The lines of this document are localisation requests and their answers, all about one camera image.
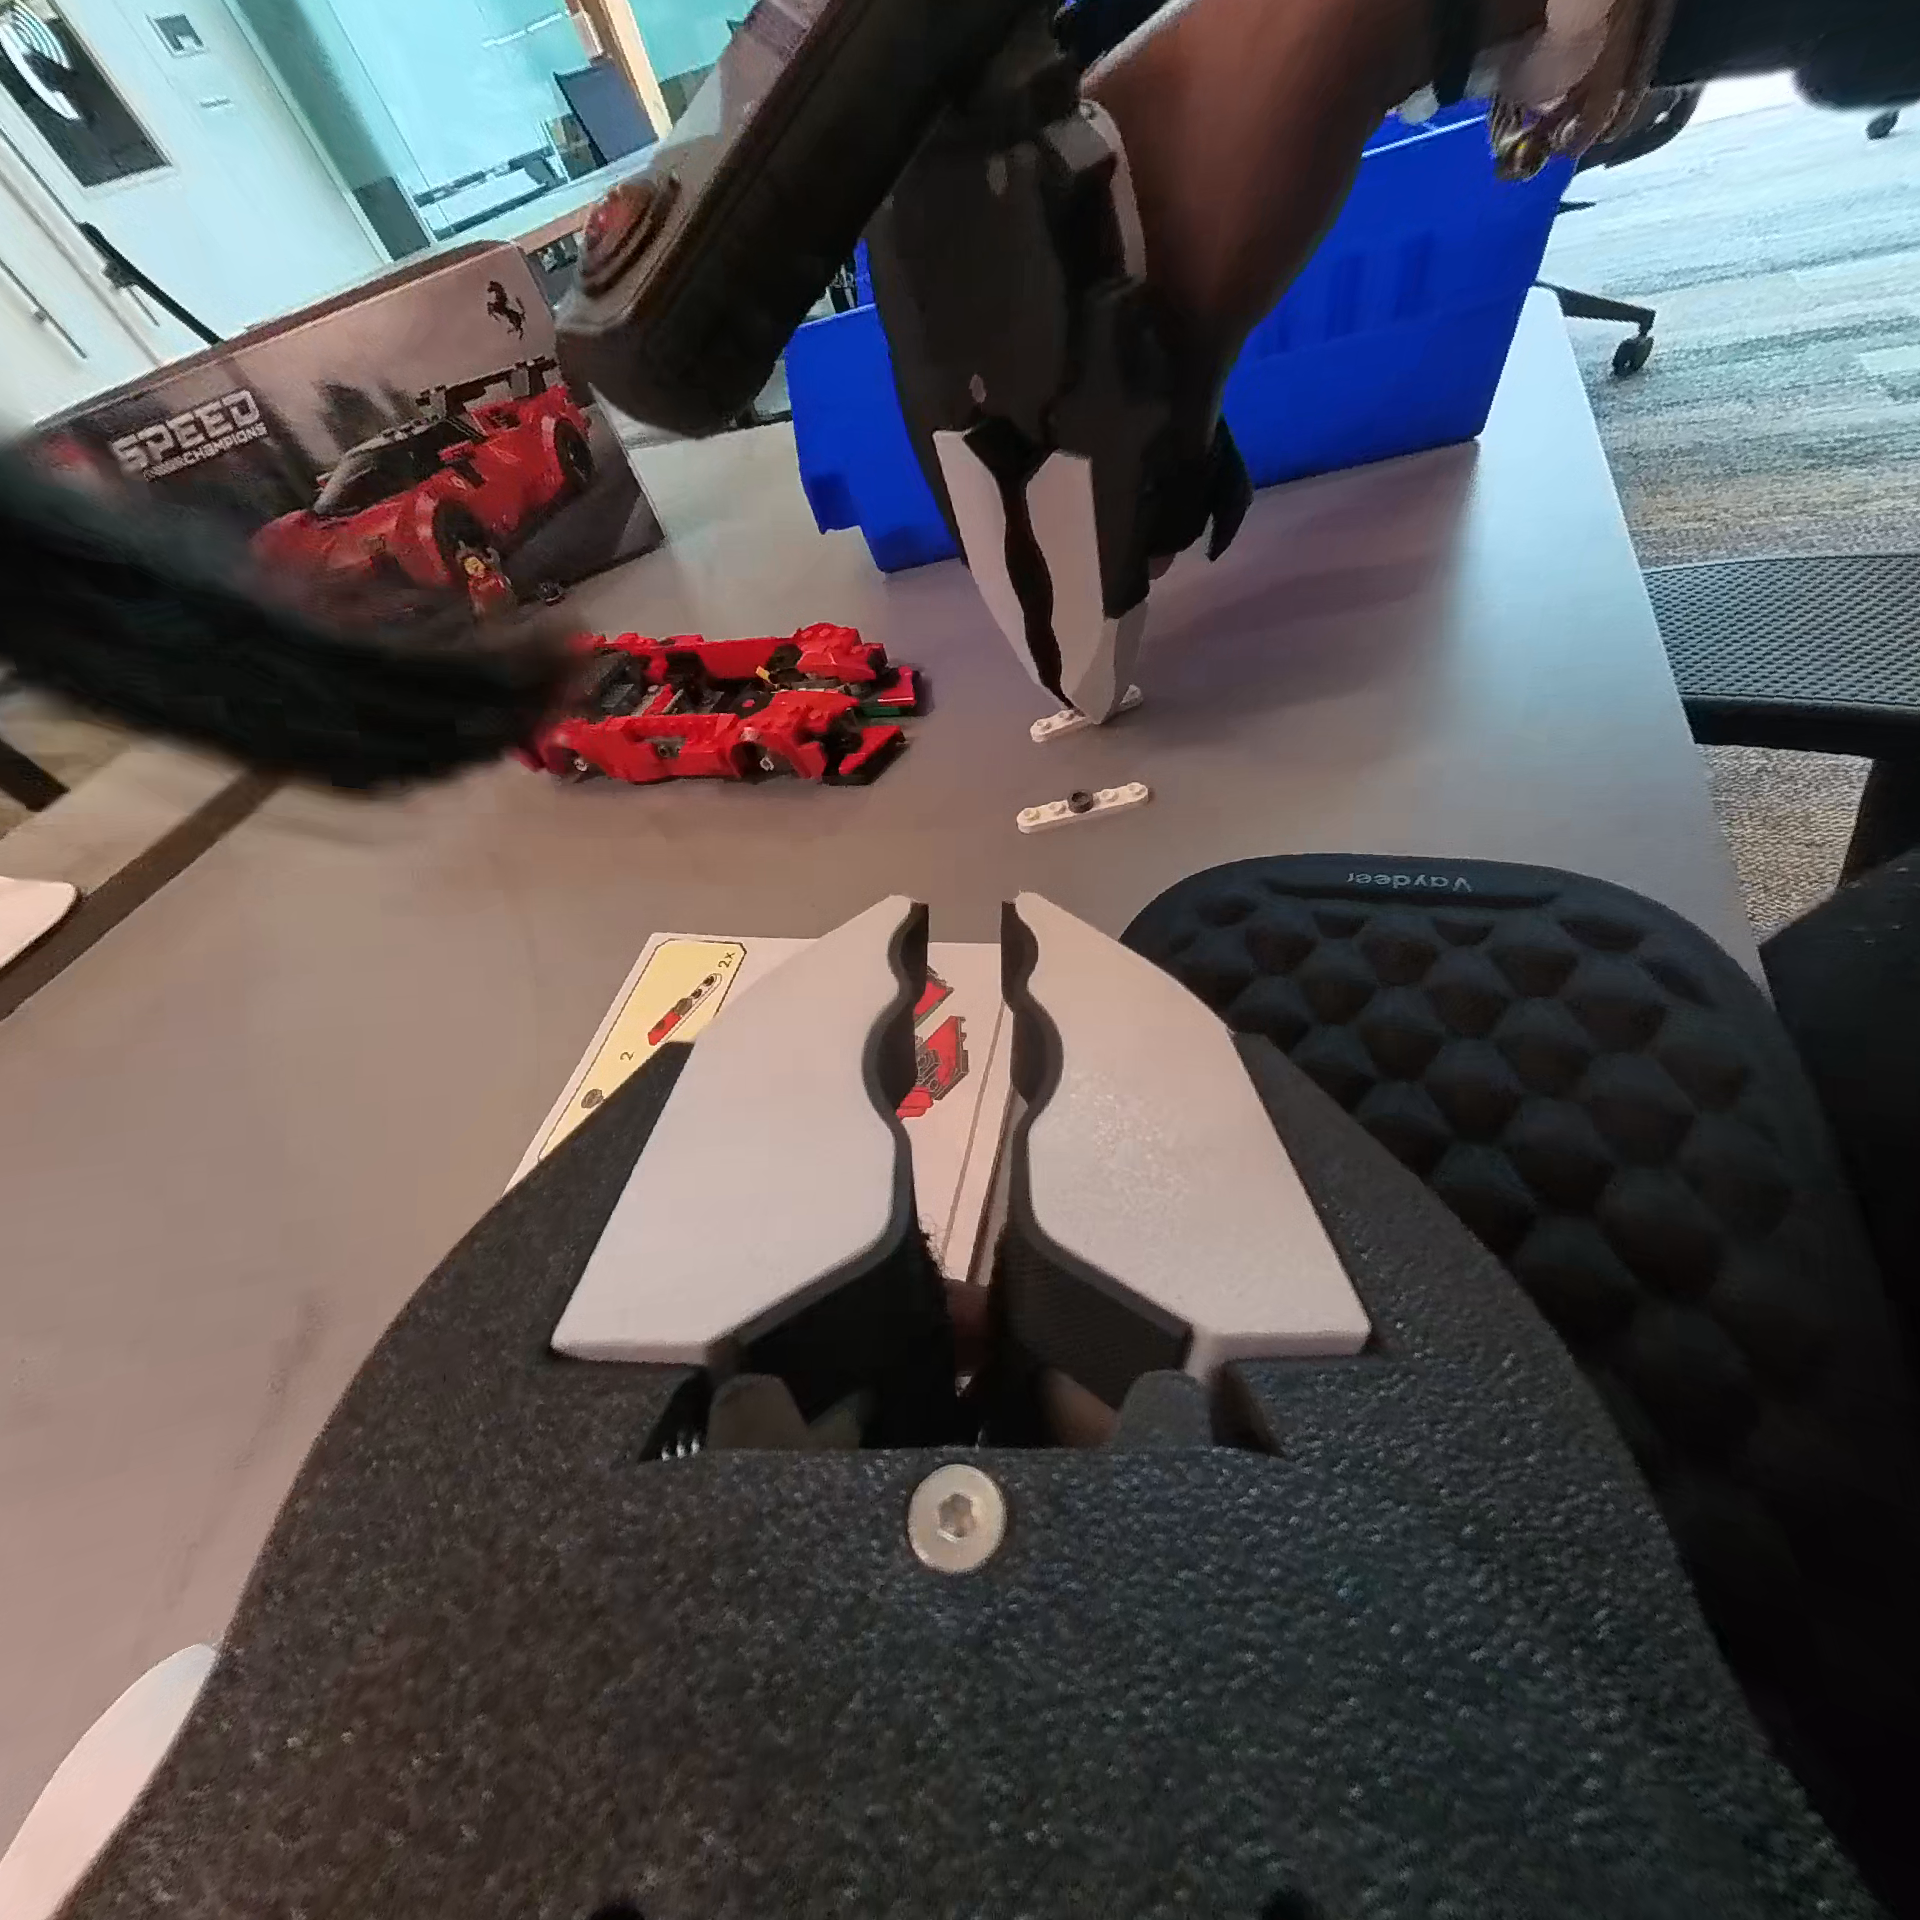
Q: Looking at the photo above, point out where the white brick plate black stud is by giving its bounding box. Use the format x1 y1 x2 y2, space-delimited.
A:
1015 779 1155 837

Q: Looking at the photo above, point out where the black wristband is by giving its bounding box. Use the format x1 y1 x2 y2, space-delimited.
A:
1424 0 1509 107

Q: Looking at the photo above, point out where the white flat stand base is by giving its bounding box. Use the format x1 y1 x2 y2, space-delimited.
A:
0 877 80 971

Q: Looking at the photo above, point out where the blue plastic bin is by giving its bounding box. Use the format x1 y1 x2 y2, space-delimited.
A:
784 248 1505 577
1359 96 1579 396

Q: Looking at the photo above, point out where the blue office chair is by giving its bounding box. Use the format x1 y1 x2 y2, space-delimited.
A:
551 59 666 170

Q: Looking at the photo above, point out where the black mesh office chair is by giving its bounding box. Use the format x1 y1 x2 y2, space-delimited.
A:
1641 552 1920 752

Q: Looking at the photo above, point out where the office chair wheeled base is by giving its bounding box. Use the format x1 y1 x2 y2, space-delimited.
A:
1546 276 1663 377

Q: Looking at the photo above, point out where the person's right hand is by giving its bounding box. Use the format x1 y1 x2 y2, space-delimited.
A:
1078 0 1454 472

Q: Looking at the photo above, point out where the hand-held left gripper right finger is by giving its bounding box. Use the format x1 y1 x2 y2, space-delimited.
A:
1000 891 1375 1369

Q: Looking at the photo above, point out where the building instruction booklet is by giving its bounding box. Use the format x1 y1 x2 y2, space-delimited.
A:
503 932 1034 1291

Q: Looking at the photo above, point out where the toy car cardboard box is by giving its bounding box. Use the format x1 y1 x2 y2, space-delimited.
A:
32 240 666 629

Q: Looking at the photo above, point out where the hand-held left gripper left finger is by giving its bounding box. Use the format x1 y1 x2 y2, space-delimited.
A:
551 897 925 1368

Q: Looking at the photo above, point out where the phone icon wall sign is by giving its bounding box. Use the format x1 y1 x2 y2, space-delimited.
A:
0 0 169 190

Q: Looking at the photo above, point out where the red brick toy car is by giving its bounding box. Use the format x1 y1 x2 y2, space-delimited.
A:
517 622 922 789

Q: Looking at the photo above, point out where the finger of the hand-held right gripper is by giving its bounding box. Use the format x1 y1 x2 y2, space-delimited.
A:
1032 449 1159 730
930 422 1072 710

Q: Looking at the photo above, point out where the white rounded plate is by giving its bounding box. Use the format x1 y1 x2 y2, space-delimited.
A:
0 1641 222 1920

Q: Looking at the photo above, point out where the person's dark braided hair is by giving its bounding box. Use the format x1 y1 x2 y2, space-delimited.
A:
0 434 590 794

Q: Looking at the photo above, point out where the beaded bracelet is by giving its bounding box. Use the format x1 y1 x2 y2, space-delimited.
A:
1402 0 1680 186

